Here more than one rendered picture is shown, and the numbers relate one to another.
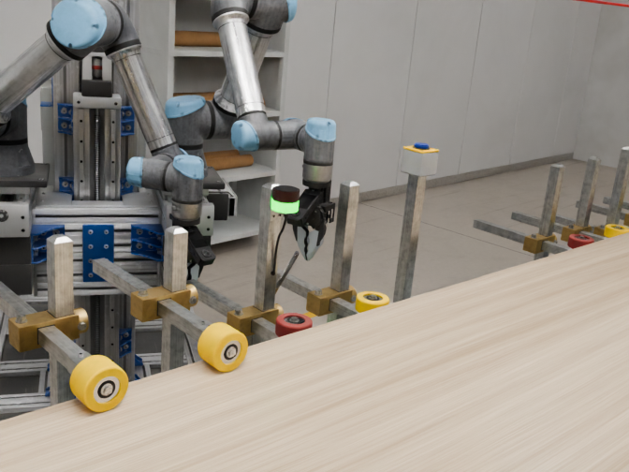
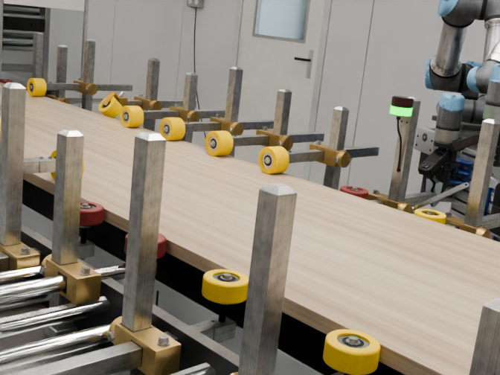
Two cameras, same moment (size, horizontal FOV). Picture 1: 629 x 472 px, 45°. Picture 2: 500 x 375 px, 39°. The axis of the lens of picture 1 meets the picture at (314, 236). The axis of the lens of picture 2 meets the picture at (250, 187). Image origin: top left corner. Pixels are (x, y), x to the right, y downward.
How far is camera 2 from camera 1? 2.27 m
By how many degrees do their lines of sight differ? 85
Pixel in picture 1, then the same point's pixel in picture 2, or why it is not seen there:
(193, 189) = (440, 117)
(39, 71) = (443, 36)
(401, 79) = not seen: outside the picture
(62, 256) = (279, 98)
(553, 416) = (240, 228)
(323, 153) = (489, 92)
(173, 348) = not seen: hidden behind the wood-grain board
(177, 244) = (335, 116)
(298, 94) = not seen: outside the picture
